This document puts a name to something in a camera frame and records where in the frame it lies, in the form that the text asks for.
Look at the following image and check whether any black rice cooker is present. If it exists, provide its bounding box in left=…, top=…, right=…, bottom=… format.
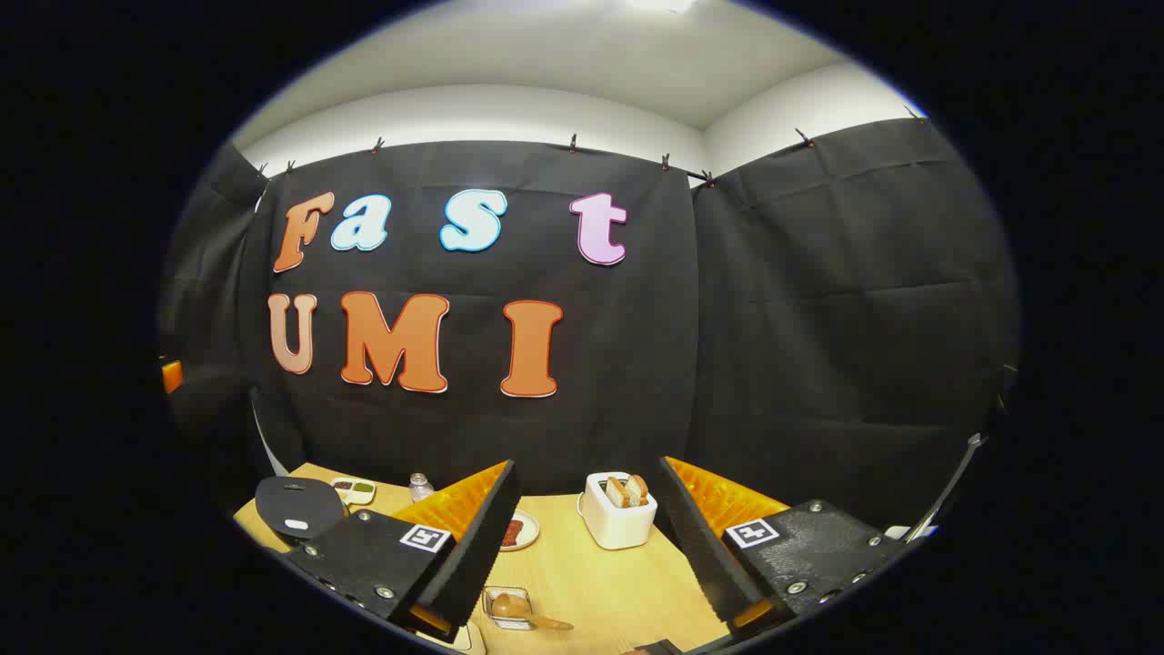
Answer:
left=255, top=475, right=348, bottom=547

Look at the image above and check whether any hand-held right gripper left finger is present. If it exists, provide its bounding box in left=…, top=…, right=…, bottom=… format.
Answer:
left=286, top=459, right=524, bottom=642

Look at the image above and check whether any wooden spoon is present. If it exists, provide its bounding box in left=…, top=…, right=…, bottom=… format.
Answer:
left=491, top=593, right=576, bottom=631

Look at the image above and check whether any white toaster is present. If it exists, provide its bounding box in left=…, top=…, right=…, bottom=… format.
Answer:
left=577, top=471, right=658, bottom=550

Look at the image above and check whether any white round plate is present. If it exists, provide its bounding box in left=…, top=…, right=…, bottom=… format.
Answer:
left=498, top=509, right=541, bottom=552

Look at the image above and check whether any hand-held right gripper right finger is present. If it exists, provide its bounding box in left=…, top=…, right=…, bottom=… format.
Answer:
left=657, top=455, right=910, bottom=642

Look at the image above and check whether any wire chopstick holder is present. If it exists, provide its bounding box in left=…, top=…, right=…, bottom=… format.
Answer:
left=482, top=586, right=537, bottom=632

